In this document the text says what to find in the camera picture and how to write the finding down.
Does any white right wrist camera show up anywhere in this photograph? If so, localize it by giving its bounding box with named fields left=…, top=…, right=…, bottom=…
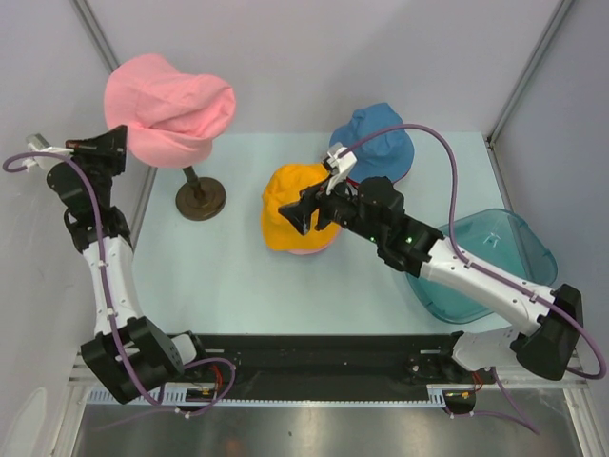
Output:
left=322, top=143, right=357, bottom=195

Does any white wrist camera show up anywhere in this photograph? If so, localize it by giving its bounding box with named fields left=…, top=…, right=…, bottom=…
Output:
left=322, top=143, right=357, bottom=195
left=22, top=133, right=73, bottom=171

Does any red bucket hat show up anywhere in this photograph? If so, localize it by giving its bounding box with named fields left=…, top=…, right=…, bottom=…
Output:
left=348, top=173, right=409, bottom=185

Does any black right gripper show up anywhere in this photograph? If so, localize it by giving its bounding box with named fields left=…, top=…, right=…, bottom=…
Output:
left=278, top=171, right=383, bottom=246

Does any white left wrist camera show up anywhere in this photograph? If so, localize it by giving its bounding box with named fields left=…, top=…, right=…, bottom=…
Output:
left=22, top=133, right=73, bottom=171

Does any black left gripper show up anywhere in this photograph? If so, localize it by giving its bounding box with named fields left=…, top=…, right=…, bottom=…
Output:
left=65, top=126, right=127, bottom=208

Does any blue hat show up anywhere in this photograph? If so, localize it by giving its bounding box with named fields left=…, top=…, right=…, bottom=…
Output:
left=329, top=102, right=415, bottom=181

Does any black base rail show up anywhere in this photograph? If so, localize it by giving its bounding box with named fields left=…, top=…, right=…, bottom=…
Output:
left=199, top=334, right=494, bottom=402

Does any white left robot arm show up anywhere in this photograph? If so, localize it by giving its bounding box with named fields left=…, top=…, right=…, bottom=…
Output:
left=47, top=125, right=210, bottom=404

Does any pink bucket hat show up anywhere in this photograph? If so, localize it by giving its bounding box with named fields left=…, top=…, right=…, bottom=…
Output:
left=287, top=230, right=341, bottom=256

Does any teal plastic basket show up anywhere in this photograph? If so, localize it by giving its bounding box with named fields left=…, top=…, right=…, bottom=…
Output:
left=407, top=209, right=558, bottom=325

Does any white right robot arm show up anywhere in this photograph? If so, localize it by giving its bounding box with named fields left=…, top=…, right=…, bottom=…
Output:
left=278, top=177, right=582, bottom=382

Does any yellow hat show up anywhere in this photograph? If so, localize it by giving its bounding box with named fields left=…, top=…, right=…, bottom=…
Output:
left=260, top=162, right=342, bottom=252

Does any brown wooden stand base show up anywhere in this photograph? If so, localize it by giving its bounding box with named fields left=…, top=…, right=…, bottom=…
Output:
left=175, top=167, right=226, bottom=222

